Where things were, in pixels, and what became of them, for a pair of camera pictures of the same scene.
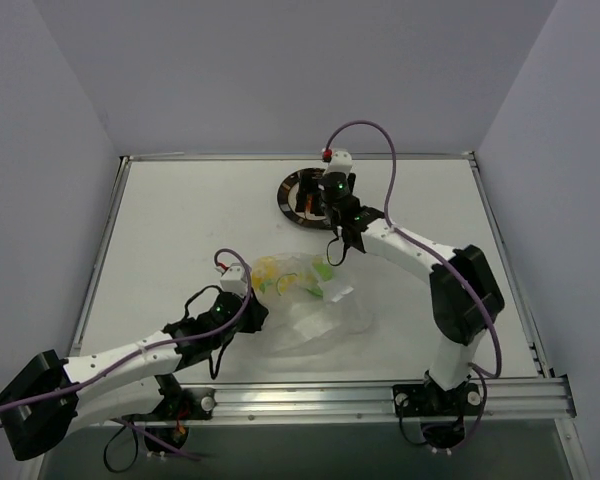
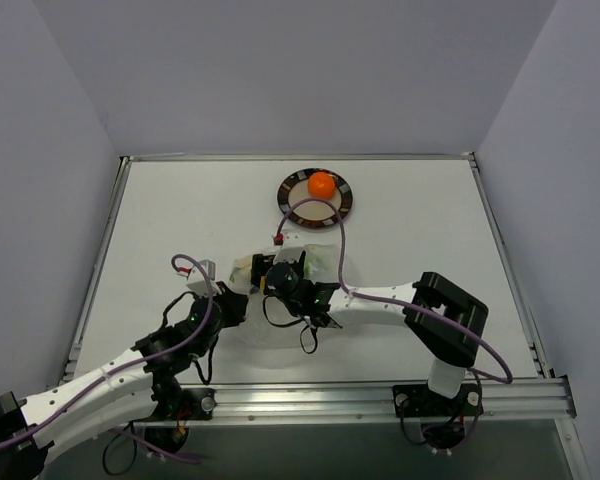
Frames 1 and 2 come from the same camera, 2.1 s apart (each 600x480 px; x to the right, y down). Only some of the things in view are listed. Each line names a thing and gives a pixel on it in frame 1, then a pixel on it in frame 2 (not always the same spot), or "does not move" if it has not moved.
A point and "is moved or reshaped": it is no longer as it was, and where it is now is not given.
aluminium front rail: [534, 399] does not move
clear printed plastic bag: [313, 308] is moved or reshaped
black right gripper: [309, 189] -> [259, 267]
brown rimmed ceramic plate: [286, 197] does not move
